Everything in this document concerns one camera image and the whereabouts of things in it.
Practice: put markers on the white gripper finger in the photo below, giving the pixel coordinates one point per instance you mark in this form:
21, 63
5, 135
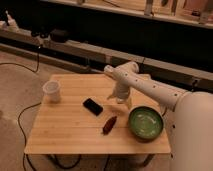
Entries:
128, 103

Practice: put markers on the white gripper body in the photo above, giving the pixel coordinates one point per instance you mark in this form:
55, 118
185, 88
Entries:
121, 92

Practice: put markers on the dark red pepper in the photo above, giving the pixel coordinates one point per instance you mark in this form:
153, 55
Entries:
109, 125

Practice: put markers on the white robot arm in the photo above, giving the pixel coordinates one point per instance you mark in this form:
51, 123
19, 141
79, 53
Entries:
192, 137

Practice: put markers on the green ceramic bowl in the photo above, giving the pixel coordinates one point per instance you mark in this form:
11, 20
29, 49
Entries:
145, 123

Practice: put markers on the black rectangular block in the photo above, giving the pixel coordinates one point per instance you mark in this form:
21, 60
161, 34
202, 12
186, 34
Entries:
92, 106

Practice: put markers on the wooden table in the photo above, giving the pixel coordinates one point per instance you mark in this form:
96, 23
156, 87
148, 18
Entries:
67, 127

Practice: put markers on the white plastic cup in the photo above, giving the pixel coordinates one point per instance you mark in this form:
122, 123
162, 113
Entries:
52, 90

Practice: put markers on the black box on ledge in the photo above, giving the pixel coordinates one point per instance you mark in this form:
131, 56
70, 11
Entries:
60, 36

